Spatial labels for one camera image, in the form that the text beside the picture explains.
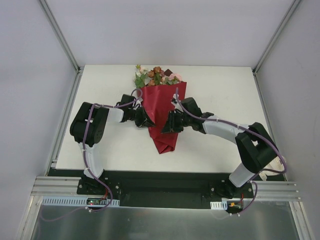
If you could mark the orange brown rose stem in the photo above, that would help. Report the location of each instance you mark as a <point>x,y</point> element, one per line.
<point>156,76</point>

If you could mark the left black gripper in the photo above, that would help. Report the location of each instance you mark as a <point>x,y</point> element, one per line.
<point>139,117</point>

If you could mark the aluminium frame post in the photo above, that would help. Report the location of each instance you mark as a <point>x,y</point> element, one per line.
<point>59,34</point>
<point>272,42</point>

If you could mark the aluminium front rail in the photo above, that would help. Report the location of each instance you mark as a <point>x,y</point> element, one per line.
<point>277,191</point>

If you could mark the right white cable duct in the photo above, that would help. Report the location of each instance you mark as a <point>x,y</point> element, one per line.
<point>219,205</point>

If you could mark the cream printed ribbon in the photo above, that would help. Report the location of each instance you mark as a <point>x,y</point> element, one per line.
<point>275,165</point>

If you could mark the left aluminium frame post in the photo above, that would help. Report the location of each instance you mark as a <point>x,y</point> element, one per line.
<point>59,34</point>

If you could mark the small pink rose stem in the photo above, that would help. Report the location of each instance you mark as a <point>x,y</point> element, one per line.
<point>172,79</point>

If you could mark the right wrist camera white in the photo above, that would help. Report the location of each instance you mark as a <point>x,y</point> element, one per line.
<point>174,100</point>

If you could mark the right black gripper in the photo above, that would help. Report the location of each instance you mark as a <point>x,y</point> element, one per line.
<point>176,121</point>

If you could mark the right aluminium frame post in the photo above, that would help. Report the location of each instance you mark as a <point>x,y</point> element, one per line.
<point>272,42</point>

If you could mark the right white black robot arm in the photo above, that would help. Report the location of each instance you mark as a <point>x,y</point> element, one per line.
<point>255,146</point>

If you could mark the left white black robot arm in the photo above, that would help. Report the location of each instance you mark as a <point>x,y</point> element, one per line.
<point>88,126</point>

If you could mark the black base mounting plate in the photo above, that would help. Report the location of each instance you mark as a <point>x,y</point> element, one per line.
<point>147,189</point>

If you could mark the left white cable duct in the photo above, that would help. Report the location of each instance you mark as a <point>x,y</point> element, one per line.
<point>71,201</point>

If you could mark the dark red wrapping cloth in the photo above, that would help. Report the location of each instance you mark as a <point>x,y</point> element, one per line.
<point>157,103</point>

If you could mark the white rose stem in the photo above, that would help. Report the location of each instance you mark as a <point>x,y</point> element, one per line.
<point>141,75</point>

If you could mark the white cable duct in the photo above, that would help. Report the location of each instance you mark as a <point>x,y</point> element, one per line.
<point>71,201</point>
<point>219,205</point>

